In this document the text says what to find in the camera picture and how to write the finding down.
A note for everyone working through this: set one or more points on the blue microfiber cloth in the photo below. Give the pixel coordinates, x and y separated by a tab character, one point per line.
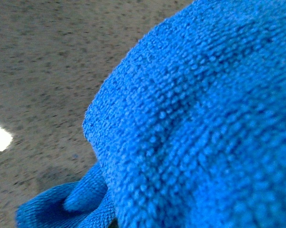
189	130

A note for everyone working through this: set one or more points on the white rack base plate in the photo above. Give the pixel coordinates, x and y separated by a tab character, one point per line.
5	139

